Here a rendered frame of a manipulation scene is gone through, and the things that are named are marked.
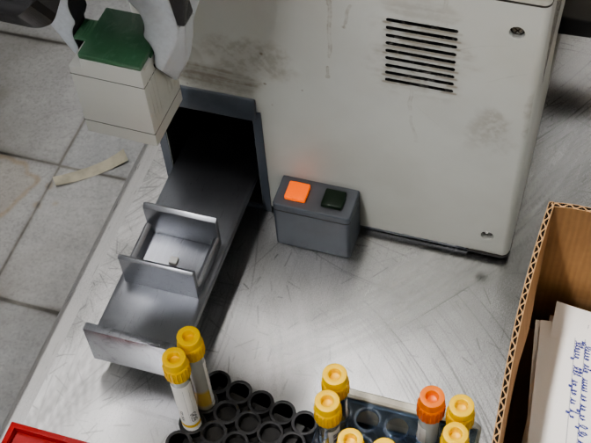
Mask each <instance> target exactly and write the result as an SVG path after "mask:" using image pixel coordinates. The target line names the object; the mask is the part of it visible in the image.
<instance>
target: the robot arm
mask: <svg viewBox="0 0 591 443"><path fill-rule="evenodd" d="M128 1H129V2H130V3H131V4H132V5H133V6H134V7H135V8H136V9H137V11H138V12H139V13H140V15H141V18H142V20H143V35H144V38H145V39H146V41H148V43H149V44H150V45H151V47H152V49H153V54H154V67H155V68H156V69H158V70H160V71H161V72H163V73H164V74H166V75H167V76H168V77H170V78H173V79H174V80H177V79H179V76H180V74H181V73H182V71H183V69H184V67H185V66H186V63H187V61H188V59H189V56H190V54H191V50H192V43H193V17H194V14H195V12H196V9H197V6H198V3H199V1H200V0H128ZM86 6H87V3H86V1H85V0H0V21H2V22H6V23H11V24H14V25H22V26H27V27H31V28H41V27H45V26H48V25H51V26H52V27H53V28H54V29H55V30H56V31H57V32H58V34H59V35H60V36H61V37H62V39H63V40H64V41H65V42H66V43H67V45H68V46H69V47H70V49H71V50H72V51H73V52H74V53H75V54H76V53H77V51H78V49H79V48H80V47H81V45H82V44H83V41H82V40H75V39H74V35H75V34H76V32H77V30H78V28H79V27H80V25H81V24H82V23H83V21H84V19H85V17H84V13H85V10H86Z"/></svg>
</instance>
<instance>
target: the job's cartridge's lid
mask: <svg viewBox="0 0 591 443"><path fill-rule="evenodd" d="M74 39H75V40H82V41H85V43H84V44H83V46H82V47H81V49H80V50H79V52H78V57H79V58H80V59H85V60H88V61H93V62H100V63H104V64H109V65H113V66H117V67H122V68H125V69H133V70H137V71H141V70H142V68H143V66H144V64H145V62H146V61H147V60H148V58H151V57H152V55H153V49H152V47H151V45H150V44H149V43H148V41H146V39H145V38H144V35H143V20H142V18H141V15H140V14H137V13H133V12H128V11H120V10H115V9H111V8H106V9H105V10H104V12H103V13H102V15H101V17H100V18H99V20H98V21H97V20H93V19H88V18H85V19H84V21H83V23H82V24H81V25H80V27H79V28H78V30H77V32H76V34H75V35H74Z"/></svg>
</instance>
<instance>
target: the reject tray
mask: <svg viewBox="0 0 591 443"><path fill-rule="evenodd" d="M1 443H89V442H85V441H82V440H79V439H73V438H70V437H66V436H63V435H60V434H56V433H53V432H47V431H44V430H41V429H38V428H34V427H31V426H28V425H22V424H19V423H15V422H11V424H10V426H9V428H8V430H7V432H6V434H5V435H4V438H3V440H2V442H1Z"/></svg>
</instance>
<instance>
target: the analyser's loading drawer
mask: <svg viewBox="0 0 591 443"><path fill-rule="evenodd" d="M258 179H259V167H258V159H257V152H256V145H255V141H252V140H247V139H243V138H238V137H235V136H230V135H226V134H218V133H213V132H209V131H204V130H200V129H195V128H191V131H190V133H189V135H188V136H187V138H186V141H185V143H184V145H183V147H182V149H181V151H180V153H179V156H178V158H177V160H176V162H175V164H174V165H173V167H172V170H171V173H170V175H169V177H168V178H167V180H166V182H165V184H164V188H163V190H162V192H161V193H160V195H159V197H158V199H157V202H156V204H154V203H149V202H146V201H145V202H143V207H142V208H143V212H144V214H145V218H146V223H145V225H144V227H143V229H142V232H141V234H140V236H139V238H138V240H137V242H136V244H135V247H134V249H133V250H132V253H131V255H130V256H126V255H122V254H120V255H118V259H119V261H120V267H121V270H122V275H121V276H120V279H119V281H118V284H117V286H116V288H115V289H114V291H113V294H112V296H111V298H110V300H109V302H108V304H107V306H106V309H105V311H104V313H103V315H102V317H101V318H100V320H99V323H98V324H94V323H87V322H86V323H85V325H84V327H83V331H84V335H85V336H86V339H87V341H88V344H89V346H90V348H91V352H92V354H93V357H94V358H95V359H102V360H104V361H108V362H112V363H115V364H119V365H123V366H126V367H132V368H136V369H140V370H142V371H146V372H150V373H153V374H160V375H163V376H164V371H163V368H162V365H163V362H162V355H163V353H164V352H165V351H166V350H167V349H169V348H172V347H177V334H178V331H179V330H180V329H181V328H183V327H186V326H193V327H195V328H196V327H197V324H198V322H199V320H200V318H201V314H202V312H203V309H204V308H205V306H206V303H207V301H208V297H209V296H210V293H211V291H212V288H213V286H214V284H215V281H216V278H217V276H218V274H219V272H220V270H221V267H222V265H223V261H224V259H225V257H226V255H227V253H228V250H229V248H230V245H231V243H232V240H233V238H234V235H235V234H236V232H237V228H238V225H239V223H240V222H241V219H242V217H243V214H244V211H245V209H246V207H247V204H248V202H249V200H250V197H251V196H252V192H253V190H254V187H255V185H256V183H257V181H258ZM171 256H173V257H177V258H179V262H178V264H177V265H176V266H175V265H169V260H170V258H171Z"/></svg>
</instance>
